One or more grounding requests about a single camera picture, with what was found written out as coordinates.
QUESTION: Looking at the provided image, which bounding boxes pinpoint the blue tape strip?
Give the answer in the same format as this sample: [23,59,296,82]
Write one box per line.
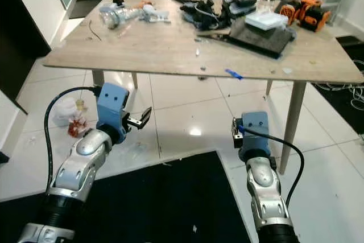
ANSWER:
[225,69,244,80]

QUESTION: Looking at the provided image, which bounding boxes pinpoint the black floor mat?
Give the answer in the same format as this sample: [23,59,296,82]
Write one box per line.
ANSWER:
[0,150,254,243]

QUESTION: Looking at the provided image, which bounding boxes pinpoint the dark grey slab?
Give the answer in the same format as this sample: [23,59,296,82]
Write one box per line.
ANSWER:
[227,21,297,59]

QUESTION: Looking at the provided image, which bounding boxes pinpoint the white plastic machine part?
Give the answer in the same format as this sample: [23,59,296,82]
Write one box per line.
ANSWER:
[139,3,171,23]

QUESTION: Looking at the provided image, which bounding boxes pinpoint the silver cylindrical motor part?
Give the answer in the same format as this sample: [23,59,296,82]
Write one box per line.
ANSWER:
[98,0,143,29]

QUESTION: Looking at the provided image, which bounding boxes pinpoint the black robot hand parts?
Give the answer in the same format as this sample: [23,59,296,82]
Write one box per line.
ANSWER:
[179,0,231,30]

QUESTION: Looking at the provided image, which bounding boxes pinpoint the white flat box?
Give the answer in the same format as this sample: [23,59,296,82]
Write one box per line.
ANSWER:
[245,11,289,31]

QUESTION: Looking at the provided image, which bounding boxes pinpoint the black rug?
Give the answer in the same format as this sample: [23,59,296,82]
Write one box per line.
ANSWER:
[313,35,364,135]

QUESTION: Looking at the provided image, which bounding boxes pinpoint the orange and black power tool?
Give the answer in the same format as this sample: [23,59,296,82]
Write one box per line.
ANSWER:
[276,0,332,32]

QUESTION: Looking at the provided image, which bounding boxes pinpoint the black door panel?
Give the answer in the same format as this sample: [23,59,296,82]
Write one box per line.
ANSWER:
[0,0,52,116]

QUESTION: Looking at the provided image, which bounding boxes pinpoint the grey-blue right wrist camera mount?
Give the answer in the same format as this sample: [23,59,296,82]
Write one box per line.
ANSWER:
[238,111,271,163]

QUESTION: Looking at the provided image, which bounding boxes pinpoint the grey-blue wrist camera mount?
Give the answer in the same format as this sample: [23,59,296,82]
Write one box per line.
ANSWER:
[96,83,130,145]
[238,111,271,163]

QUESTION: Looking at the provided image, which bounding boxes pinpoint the grey-blue left wrist camera mount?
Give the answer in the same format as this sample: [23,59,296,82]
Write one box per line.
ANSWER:
[96,83,130,145]

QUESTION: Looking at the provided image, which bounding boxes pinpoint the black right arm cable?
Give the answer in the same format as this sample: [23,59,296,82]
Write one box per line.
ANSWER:
[240,126,305,208]

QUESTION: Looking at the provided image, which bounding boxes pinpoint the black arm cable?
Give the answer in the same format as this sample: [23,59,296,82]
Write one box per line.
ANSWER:
[240,126,305,208]
[43,86,100,195]

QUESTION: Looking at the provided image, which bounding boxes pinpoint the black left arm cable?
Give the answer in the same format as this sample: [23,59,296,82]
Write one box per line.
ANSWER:
[43,86,100,195]

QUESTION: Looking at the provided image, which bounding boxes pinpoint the thin black wire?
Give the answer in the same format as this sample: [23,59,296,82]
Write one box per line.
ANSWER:
[88,20,103,42]

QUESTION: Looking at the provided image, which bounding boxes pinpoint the white tangled cables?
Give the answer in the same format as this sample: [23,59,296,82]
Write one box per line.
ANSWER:
[316,81,364,113]

